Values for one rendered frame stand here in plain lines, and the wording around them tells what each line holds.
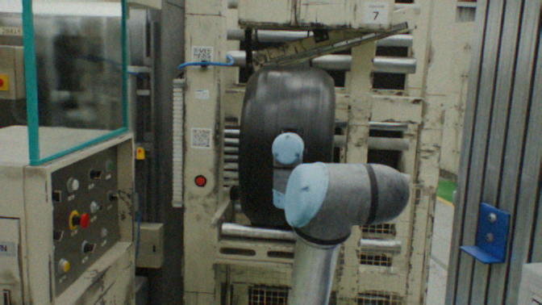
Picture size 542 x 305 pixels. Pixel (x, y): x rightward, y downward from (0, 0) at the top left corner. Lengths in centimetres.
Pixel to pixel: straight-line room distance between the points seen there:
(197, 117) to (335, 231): 105
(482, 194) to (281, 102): 84
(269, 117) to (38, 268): 81
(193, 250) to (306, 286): 102
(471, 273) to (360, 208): 27
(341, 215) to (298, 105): 81
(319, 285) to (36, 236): 64
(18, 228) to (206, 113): 84
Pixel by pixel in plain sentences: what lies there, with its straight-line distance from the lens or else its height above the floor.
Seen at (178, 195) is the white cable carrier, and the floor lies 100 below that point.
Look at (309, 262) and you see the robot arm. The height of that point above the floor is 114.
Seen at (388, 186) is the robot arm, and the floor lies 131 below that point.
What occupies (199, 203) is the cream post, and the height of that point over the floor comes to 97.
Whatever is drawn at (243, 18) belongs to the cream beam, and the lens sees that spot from 214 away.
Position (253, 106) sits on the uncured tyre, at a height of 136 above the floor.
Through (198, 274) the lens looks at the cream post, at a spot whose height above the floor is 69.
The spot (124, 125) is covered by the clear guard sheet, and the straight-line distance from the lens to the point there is 174.
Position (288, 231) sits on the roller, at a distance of 189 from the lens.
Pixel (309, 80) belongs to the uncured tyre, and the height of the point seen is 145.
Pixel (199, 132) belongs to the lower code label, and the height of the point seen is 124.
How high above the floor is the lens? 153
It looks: 11 degrees down
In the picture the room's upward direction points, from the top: 2 degrees clockwise
